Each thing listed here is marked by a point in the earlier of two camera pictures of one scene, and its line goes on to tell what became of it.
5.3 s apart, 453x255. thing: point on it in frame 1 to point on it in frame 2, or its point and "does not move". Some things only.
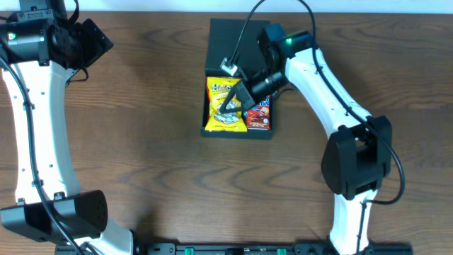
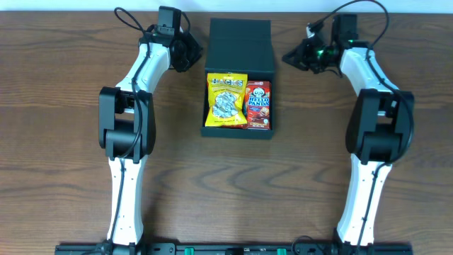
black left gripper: x=94 y=41 to x=197 y=51
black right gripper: x=247 y=99 to x=299 y=58
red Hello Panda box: x=259 y=117 does not move
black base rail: x=240 y=248 does not move
